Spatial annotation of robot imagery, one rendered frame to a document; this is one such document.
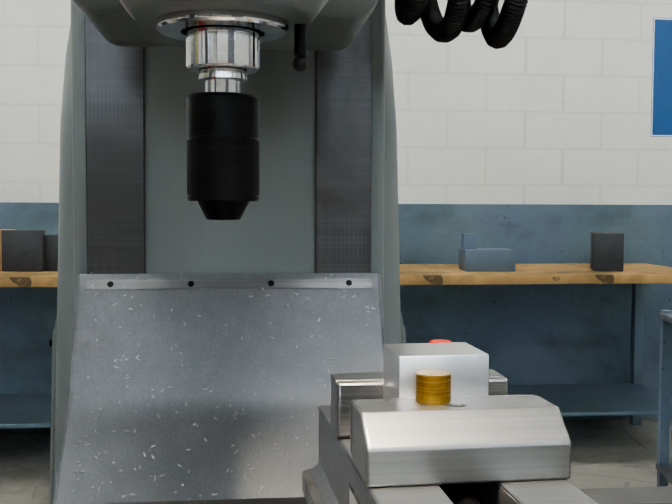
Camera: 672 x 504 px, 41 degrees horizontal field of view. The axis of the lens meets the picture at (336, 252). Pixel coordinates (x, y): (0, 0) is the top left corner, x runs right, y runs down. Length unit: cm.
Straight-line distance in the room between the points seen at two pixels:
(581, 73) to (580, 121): 26
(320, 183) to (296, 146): 5
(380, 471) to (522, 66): 461
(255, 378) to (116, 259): 19
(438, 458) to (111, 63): 59
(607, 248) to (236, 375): 366
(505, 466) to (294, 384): 41
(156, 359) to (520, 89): 426
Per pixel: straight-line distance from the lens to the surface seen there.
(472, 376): 60
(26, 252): 439
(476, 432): 55
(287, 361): 93
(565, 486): 56
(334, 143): 97
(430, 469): 54
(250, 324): 94
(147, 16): 59
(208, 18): 56
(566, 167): 511
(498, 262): 433
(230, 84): 59
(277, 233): 97
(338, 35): 80
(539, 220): 505
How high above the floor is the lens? 119
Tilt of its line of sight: 3 degrees down
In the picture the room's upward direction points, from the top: straight up
